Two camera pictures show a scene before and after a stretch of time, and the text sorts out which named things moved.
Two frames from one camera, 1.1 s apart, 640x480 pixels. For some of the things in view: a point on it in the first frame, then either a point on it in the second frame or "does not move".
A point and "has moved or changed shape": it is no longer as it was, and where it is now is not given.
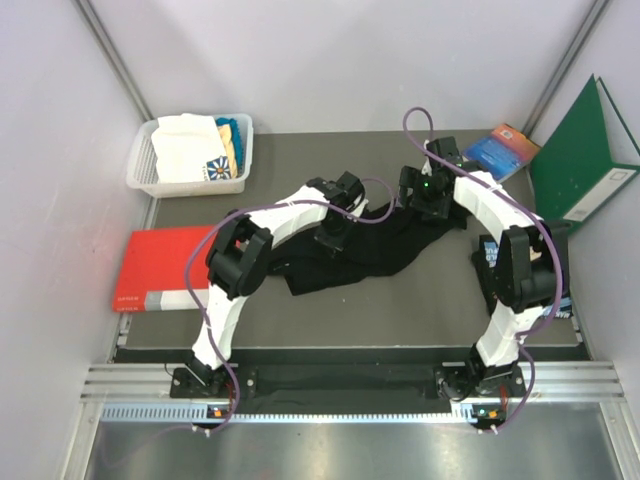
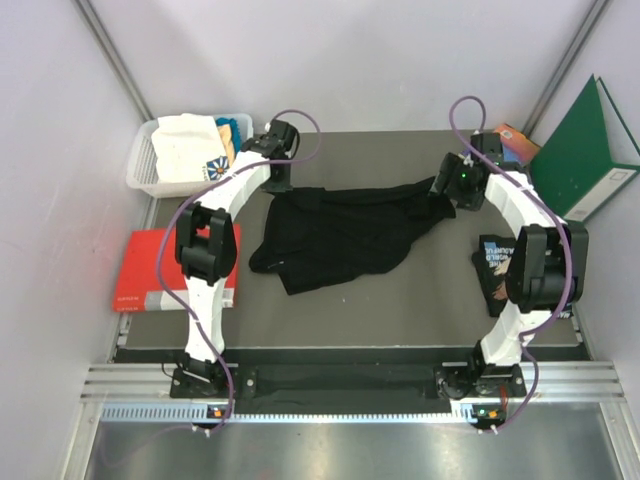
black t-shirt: x=377 y=243 has moved or changed shape
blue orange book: x=503 y=152 does not move
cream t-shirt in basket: x=226 y=134 does not move
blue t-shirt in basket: x=236 y=141 does not move
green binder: x=588 y=157 does not move
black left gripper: x=333 y=242 to x=280 y=186
